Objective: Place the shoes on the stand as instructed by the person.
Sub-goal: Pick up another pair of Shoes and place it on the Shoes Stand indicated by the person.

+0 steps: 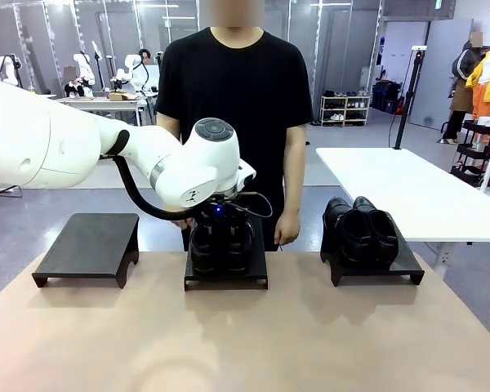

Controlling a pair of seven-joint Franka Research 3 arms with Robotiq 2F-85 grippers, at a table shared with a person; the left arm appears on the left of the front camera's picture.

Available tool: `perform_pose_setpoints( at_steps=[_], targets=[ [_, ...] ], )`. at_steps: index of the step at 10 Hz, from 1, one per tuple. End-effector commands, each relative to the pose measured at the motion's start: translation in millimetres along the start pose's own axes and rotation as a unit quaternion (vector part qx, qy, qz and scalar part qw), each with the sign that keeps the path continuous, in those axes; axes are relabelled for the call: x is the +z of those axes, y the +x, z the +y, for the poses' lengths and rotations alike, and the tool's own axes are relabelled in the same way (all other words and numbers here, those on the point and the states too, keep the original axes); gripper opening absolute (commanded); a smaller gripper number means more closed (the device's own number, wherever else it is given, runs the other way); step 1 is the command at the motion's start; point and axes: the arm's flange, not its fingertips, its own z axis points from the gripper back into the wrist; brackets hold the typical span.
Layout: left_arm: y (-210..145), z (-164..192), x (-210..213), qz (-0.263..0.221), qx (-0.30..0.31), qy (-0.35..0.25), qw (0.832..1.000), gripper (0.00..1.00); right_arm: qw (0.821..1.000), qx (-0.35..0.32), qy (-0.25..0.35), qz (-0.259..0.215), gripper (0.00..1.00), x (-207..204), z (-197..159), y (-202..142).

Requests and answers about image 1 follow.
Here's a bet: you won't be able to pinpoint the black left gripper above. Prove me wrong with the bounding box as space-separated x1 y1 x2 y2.
198 195 252 225

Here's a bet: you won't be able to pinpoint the black buckle strap shoe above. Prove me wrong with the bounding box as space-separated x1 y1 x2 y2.
223 222 255 273
189 223 225 274

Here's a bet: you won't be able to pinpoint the person's left forearm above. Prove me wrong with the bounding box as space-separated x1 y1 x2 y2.
283 161 306 213

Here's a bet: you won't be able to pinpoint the black shoe stand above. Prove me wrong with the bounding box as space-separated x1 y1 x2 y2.
183 216 269 292
31 212 140 290
319 220 425 287

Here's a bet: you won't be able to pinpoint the person in black t-shirt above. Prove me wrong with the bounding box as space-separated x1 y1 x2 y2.
154 0 314 252

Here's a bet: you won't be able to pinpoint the seated background person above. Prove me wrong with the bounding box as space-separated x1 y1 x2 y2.
63 67 87 98

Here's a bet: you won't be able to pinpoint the black stand with tablet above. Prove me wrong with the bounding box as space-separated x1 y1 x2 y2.
91 39 107 91

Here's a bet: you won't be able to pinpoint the person's left hand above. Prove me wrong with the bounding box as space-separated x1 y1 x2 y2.
274 210 301 245

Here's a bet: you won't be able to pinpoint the white background desk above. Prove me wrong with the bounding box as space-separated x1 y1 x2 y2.
55 96 148 127

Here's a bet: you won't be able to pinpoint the wooden shoe rack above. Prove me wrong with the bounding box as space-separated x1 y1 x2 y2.
318 94 371 127

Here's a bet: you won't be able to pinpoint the tall white background robot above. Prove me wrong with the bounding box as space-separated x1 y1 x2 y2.
113 54 148 93

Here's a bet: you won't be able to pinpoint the white table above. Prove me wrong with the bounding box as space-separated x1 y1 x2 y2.
314 146 490 279

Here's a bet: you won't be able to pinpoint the black luggage bags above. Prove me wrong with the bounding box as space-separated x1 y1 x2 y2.
370 79 405 114

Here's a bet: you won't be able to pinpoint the black utility cart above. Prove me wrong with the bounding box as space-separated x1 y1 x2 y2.
450 118 490 187

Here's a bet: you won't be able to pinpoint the mannequin in dark jacket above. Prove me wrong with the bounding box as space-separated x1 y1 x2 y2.
438 30 485 145

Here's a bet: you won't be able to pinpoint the mannequin in yellow jacket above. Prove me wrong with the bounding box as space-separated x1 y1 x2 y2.
465 31 490 123

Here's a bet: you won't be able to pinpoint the thin black cable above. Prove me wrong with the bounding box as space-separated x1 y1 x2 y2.
238 190 274 220

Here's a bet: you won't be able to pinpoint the black corrugated cable hose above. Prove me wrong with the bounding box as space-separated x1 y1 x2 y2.
114 154 199 221

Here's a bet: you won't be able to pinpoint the black tripod with camera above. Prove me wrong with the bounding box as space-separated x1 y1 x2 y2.
393 45 429 151

